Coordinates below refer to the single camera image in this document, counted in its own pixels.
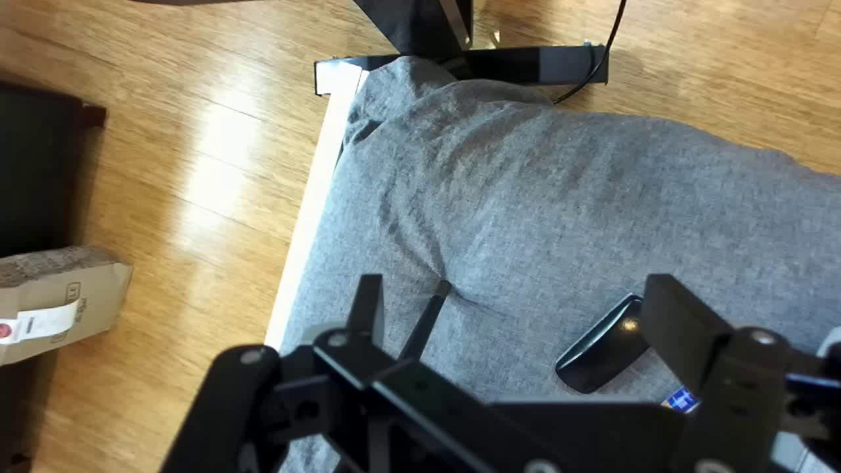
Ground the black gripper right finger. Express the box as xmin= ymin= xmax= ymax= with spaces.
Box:
xmin=642 ymin=271 xmax=736 ymax=415

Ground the brown paper bag with tag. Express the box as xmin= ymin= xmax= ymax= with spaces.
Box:
xmin=0 ymin=244 xmax=134 ymax=371

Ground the black ottoman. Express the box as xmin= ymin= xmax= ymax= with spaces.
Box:
xmin=0 ymin=80 xmax=109 ymax=473

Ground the thin black floor cable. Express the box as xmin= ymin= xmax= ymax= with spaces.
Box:
xmin=553 ymin=0 xmax=632 ymax=106

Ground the black stand base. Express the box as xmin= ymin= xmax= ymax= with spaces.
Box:
xmin=311 ymin=0 xmax=612 ymax=93

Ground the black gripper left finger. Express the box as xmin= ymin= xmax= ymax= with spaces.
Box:
xmin=347 ymin=271 xmax=387 ymax=338

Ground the black phone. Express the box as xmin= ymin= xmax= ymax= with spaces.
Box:
xmin=553 ymin=292 xmax=653 ymax=396

